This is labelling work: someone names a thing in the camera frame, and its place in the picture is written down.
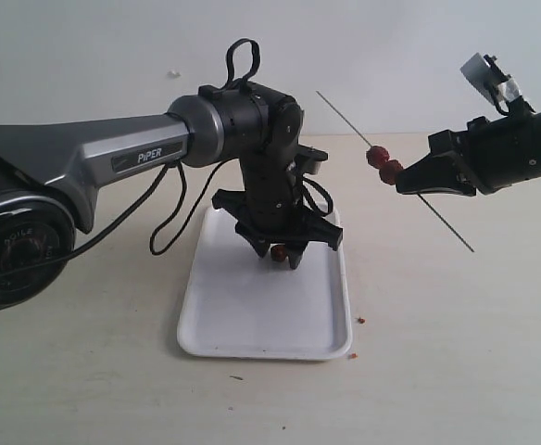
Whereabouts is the white rectangular plastic tray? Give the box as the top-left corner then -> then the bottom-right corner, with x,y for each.
176,207 -> 353,362

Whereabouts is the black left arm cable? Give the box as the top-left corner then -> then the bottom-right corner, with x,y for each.
0,39 -> 334,284

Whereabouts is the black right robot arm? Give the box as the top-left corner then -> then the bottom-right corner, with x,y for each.
396,112 -> 541,197

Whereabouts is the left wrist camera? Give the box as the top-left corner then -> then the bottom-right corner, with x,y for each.
294,145 -> 329,175

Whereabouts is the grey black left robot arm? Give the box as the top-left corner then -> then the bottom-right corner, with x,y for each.
0,81 -> 343,311

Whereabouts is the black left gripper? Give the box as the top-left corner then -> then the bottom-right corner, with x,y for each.
212,143 -> 343,270

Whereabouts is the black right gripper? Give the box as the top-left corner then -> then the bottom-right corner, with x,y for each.
395,116 -> 530,196

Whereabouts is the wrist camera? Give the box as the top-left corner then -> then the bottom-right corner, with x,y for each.
460,53 -> 522,108
294,145 -> 329,175

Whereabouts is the thin metal skewer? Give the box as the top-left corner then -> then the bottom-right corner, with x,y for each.
315,90 -> 475,253

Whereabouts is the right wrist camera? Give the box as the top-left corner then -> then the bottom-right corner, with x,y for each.
460,53 -> 522,108

